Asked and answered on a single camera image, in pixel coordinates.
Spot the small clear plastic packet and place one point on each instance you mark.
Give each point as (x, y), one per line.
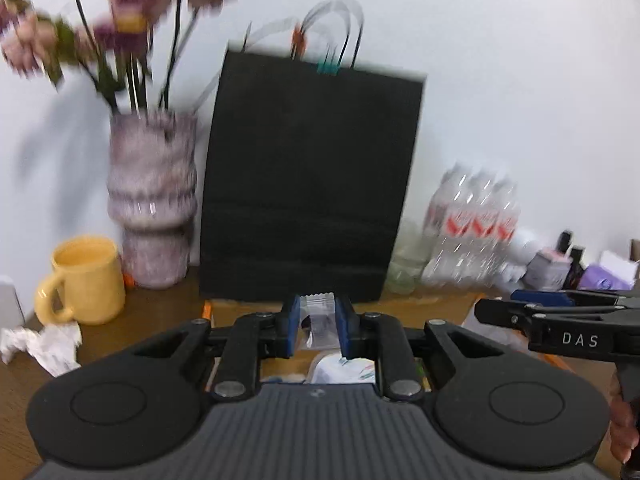
(317, 328)

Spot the purple textured vase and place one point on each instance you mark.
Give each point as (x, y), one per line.
(151, 189)

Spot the cardboard box with orange rim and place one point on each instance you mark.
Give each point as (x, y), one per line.
(412, 311)

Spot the water bottle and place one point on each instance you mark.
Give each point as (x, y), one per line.
(444, 224)
(506, 202)
(481, 227)

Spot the translucent plastic container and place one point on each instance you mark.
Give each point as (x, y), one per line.
(333, 368)

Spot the clear glass cup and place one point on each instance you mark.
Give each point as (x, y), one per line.
(409, 257)

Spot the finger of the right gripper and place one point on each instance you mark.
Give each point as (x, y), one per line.
(507, 314)
(543, 298)

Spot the dried pink roses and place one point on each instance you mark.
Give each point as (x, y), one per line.
(113, 52)

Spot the purple tissue pack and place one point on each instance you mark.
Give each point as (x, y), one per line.
(597, 278)

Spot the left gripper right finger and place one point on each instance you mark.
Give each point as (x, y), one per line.
(382, 339)

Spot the black small bottle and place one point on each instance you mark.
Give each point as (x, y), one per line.
(574, 253)

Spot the right water bottle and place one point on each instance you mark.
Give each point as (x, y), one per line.
(506, 202)

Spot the small printed tin box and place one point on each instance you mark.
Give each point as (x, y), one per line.
(547, 271)

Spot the black paper bag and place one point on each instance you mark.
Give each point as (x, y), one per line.
(306, 176)

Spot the white robot figurine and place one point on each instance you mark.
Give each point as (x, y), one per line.
(517, 254)

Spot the right hand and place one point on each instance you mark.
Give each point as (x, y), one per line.
(623, 433)

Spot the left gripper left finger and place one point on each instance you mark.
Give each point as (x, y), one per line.
(242, 347)

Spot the yellow ceramic mug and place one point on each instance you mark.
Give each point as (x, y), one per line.
(86, 284)

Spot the crumpled white tissue on table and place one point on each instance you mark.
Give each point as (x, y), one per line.
(54, 347)

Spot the left water bottle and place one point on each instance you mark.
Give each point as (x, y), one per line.
(444, 224)

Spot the middle water bottle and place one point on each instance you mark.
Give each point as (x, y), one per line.
(481, 227)

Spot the small brown paper bag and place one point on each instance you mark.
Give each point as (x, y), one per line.
(634, 251)

